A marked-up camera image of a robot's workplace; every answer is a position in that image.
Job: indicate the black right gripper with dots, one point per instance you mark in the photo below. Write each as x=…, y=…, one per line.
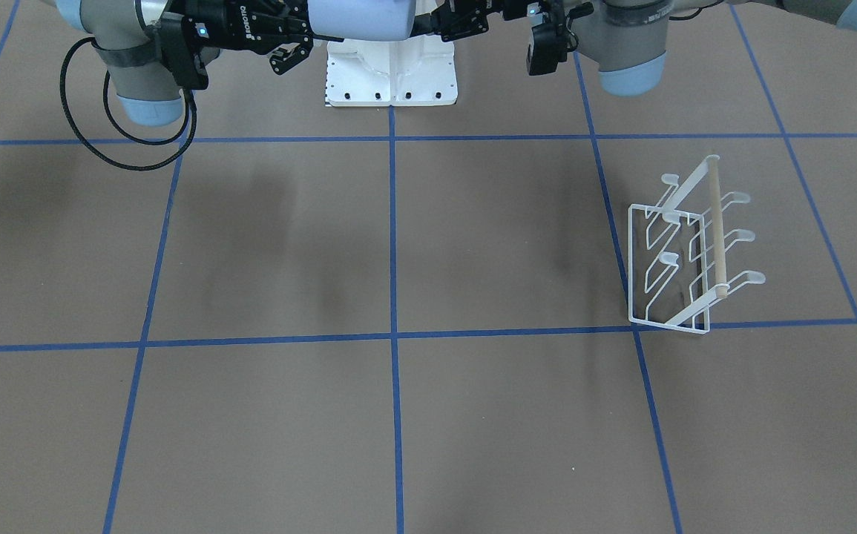
x=233, y=34

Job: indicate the white wire cup holder rack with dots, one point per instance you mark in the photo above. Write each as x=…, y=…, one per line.
x=678, y=252

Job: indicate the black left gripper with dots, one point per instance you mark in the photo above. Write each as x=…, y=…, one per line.
x=501, y=16

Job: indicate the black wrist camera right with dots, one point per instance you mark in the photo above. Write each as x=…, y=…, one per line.
x=179, y=50

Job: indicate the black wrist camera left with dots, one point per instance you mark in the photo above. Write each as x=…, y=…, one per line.
x=553, y=36

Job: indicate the light blue plastic cup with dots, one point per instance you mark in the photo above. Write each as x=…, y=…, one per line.
x=372, y=21

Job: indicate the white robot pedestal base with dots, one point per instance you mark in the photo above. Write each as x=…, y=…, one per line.
x=416, y=72

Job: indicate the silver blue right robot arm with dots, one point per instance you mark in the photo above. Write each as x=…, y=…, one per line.
x=154, y=50

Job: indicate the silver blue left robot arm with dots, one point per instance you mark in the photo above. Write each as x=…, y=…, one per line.
x=626, y=39

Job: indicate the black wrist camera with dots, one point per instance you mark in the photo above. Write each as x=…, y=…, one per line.
x=179, y=50
x=553, y=36

